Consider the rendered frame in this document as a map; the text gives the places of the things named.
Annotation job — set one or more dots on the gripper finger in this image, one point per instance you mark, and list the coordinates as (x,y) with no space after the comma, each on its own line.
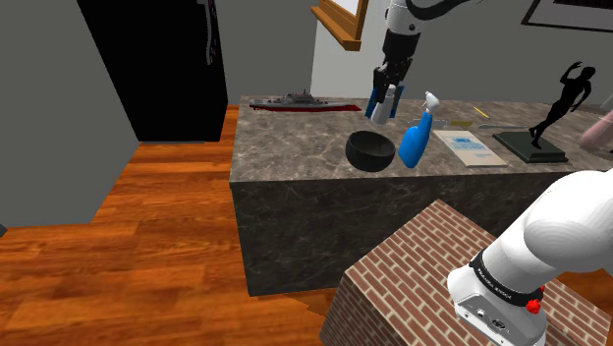
(379,81)
(403,72)

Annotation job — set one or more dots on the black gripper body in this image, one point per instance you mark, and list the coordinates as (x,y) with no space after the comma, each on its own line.
(401,45)

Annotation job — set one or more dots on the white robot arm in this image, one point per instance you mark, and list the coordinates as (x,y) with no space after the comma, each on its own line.
(555,239)

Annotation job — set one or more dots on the blue and white bottle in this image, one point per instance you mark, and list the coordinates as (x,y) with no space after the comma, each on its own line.
(387,108)

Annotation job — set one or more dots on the wooden framed window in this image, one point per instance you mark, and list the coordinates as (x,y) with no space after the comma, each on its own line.
(342,21)

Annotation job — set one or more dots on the black bowl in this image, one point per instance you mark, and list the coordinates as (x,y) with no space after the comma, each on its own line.
(369,152)

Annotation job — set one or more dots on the blue spray bottle white nozzle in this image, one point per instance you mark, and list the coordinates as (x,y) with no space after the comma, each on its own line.
(415,144)

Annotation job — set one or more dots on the olive and grey flat tool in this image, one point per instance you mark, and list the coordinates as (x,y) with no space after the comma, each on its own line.
(460,123)

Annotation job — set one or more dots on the grey and red ship model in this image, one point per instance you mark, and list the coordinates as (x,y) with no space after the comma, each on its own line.
(301,102)

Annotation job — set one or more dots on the yellow pencil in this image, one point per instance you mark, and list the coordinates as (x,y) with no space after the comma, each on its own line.
(481,112)

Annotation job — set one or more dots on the pale book with blue print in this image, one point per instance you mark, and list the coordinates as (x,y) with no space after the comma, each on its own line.
(471,148)

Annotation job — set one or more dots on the grey knife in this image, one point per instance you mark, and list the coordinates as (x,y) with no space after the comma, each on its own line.
(503,126)

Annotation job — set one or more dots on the black figure statue on base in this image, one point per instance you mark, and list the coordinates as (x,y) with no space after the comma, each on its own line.
(567,100)

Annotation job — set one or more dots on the brick patterned robot stand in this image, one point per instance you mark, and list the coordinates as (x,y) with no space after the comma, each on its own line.
(407,278)

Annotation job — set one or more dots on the pink vase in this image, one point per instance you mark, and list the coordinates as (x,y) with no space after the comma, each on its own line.
(598,132)

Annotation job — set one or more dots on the black refrigerator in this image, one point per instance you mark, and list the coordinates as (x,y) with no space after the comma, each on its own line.
(163,72)

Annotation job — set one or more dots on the black framed wall picture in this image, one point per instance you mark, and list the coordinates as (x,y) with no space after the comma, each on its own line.
(570,19)

